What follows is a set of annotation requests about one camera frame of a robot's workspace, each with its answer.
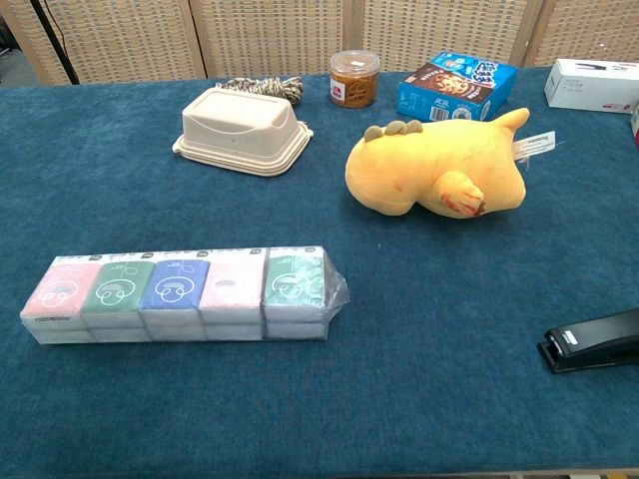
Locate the yellow plush dinosaur toy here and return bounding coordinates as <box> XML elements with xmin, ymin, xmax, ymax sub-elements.
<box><xmin>344</xmin><ymin>107</ymin><xmax>558</xmax><ymax>220</ymax></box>

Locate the beige plastic lidded box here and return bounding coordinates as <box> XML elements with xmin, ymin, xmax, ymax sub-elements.
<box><xmin>172</xmin><ymin>88</ymin><xmax>316</xmax><ymax>178</ymax></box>

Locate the multicolour tissue packet bundle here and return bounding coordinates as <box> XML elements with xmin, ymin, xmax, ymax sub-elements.
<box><xmin>19</xmin><ymin>244</ymin><xmax>351</xmax><ymax>346</ymax></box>

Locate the clear jar with orange snacks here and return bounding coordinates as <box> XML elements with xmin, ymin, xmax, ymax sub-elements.
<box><xmin>328</xmin><ymin>49</ymin><xmax>381</xmax><ymax>108</ymax></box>

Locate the blue table cloth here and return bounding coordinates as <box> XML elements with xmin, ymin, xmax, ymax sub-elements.
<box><xmin>0</xmin><ymin>66</ymin><xmax>639</xmax><ymax>477</ymax></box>

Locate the blue cookie box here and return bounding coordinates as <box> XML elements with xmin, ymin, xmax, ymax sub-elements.
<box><xmin>395</xmin><ymin>51</ymin><xmax>519</xmax><ymax>123</ymax></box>

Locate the woven folding screen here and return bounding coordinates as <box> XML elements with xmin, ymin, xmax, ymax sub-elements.
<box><xmin>0</xmin><ymin>0</ymin><xmax>639</xmax><ymax>86</ymax></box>

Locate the black stapler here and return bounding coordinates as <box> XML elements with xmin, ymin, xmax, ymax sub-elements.
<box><xmin>536</xmin><ymin>307</ymin><xmax>639</xmax><ymax>374</ymax></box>

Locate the white cardboard box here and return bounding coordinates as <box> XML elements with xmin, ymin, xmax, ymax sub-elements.
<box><xmin>543</xmin><ymin>58</ymin><xmax>639</xmax><ymax>116</ymax></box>

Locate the black pole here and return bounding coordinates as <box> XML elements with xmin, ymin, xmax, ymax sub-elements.
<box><xmin>28</xmin><ymin>0</ymin><xmax>81</xmax><ymax>86</ymax></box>

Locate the braided beige brown rope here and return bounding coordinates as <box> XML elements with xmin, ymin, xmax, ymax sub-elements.
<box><xmin>215</xmin><ymin>76</ymin><xmax>306</xmax><ymax>107</ymax></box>

